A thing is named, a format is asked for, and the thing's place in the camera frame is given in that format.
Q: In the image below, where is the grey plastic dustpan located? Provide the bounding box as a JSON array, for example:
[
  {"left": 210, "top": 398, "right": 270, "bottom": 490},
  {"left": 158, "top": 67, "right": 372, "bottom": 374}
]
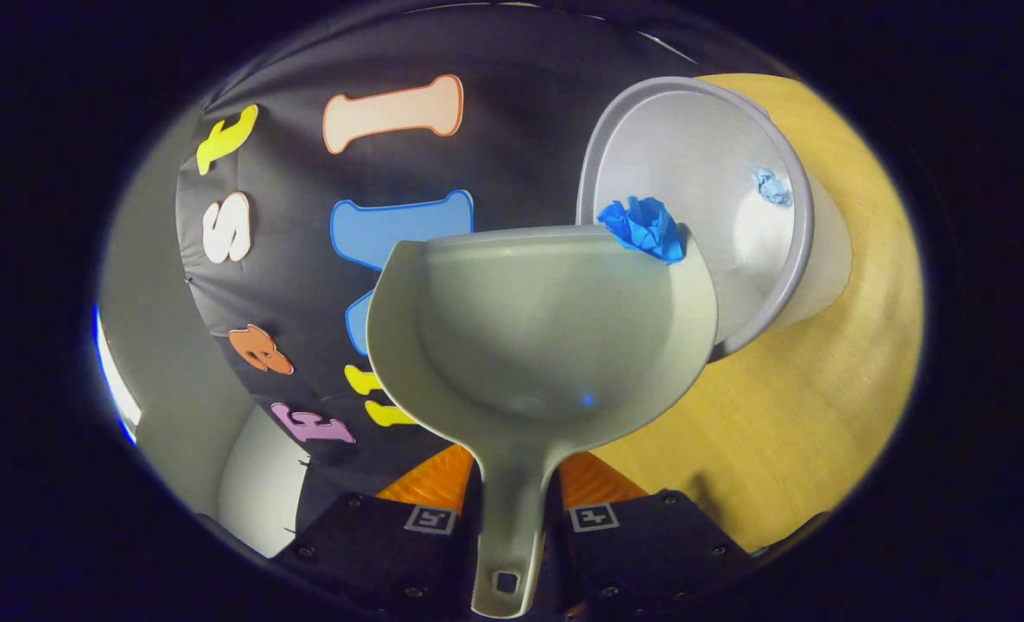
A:
[{"left": 365, "top": 225, "right": 720, "bottom": 619}]

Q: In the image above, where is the white plastic garbage bin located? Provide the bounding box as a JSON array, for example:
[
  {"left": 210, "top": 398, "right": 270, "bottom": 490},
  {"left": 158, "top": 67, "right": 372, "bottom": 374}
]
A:
[{"left": 576, "top": 76, "right": 854, "bottom": 359}]

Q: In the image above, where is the dark blue paper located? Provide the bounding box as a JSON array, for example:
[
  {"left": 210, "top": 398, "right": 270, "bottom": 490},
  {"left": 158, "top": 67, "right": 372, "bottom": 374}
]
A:
[{"left": 596, "top": 196, "right": 687, "bottom": 264}]

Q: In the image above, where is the black backdrop cloth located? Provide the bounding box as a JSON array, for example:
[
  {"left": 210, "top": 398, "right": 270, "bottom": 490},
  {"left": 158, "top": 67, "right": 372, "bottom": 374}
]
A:
[{"left": 175, "top": 9, "right": 780, "bottom": 536}]

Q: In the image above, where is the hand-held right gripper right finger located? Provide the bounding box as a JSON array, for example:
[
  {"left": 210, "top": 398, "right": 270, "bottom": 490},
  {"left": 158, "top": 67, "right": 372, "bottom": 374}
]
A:
[{"left": 555, "top": 449, "right": 759, "bottom": 606}]

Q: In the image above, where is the wooden desktop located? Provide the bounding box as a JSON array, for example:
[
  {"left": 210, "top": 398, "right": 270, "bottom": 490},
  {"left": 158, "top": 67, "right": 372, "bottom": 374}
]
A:
[{"left": 589, "top": 73, "right": 925, "bottom": 554}]

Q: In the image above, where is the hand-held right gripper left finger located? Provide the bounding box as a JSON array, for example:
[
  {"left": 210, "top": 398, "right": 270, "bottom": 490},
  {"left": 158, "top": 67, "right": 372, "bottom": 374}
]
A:
[{"left": 274, "top": 443, "right": 478, "bottom": 606}]

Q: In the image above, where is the light blue paper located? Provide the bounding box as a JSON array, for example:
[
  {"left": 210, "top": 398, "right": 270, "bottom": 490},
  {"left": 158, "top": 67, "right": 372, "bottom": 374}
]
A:
[{"left": 754, "top": 167, "right": 794, "bottom": 208}]

